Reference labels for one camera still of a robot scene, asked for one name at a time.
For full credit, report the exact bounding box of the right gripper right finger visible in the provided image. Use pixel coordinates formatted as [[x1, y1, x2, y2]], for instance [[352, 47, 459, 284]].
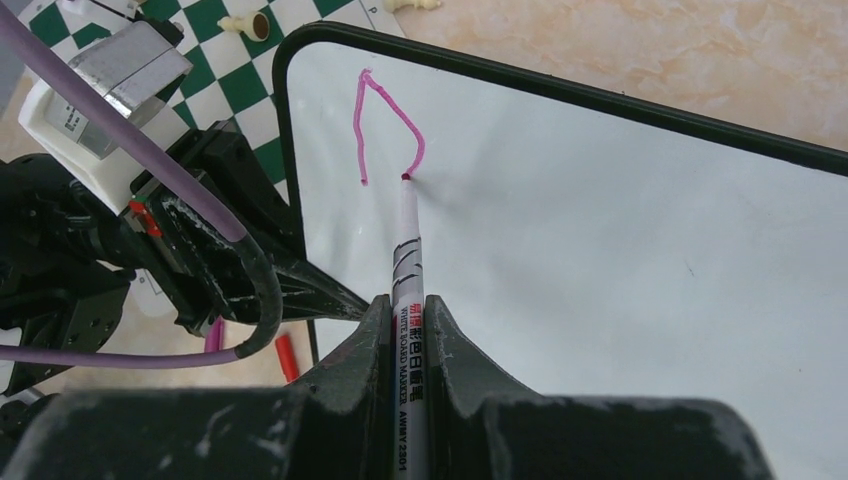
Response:
[[425, 295, 773, 479]]

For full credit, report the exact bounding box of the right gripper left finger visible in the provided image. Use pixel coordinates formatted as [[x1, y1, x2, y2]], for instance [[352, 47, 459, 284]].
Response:
[[2, 295, 393, 479]]

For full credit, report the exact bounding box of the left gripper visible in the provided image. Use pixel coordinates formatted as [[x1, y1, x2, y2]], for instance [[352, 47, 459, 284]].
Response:
[[131, 120, 369, 336]]

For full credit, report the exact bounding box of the pink whiteboard marker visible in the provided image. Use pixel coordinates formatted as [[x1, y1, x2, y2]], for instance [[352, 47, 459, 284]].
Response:
[[391, 174, 430, 479]]

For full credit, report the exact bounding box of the whiteboard with black frame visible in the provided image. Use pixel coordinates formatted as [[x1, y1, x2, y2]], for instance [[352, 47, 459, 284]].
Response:
[[273, 22, 847, 479]]

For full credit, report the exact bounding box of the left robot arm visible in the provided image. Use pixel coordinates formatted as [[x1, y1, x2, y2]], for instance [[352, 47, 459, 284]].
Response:
[[1, 121, 367, 354]]

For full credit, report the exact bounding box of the red whiteboard marker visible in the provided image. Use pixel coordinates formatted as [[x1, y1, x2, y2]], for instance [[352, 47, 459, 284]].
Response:
[[274, 334, 300, 383]]

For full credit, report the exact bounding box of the pink marker cap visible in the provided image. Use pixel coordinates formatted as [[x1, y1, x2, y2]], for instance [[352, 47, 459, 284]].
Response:
[[204, 317, 225, 353]]

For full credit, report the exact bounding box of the green white chessboard mat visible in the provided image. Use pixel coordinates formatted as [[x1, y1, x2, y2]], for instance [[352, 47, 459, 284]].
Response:
[[19, 0, 405, 319]]

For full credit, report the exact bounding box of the cream chess piece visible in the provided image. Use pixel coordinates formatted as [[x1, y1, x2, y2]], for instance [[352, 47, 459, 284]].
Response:
[[217, 11, 271, 43]]

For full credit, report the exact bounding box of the wooden chess piece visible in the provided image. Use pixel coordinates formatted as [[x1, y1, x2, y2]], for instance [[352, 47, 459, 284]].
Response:
[[383, 0, 442, 13]]

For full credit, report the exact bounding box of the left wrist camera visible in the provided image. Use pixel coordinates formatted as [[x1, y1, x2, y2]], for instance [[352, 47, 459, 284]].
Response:
[[1, 16, 193, 214]]

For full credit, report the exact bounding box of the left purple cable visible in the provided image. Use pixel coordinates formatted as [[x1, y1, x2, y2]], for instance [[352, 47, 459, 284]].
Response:
[[0, 3, 285, 371]]

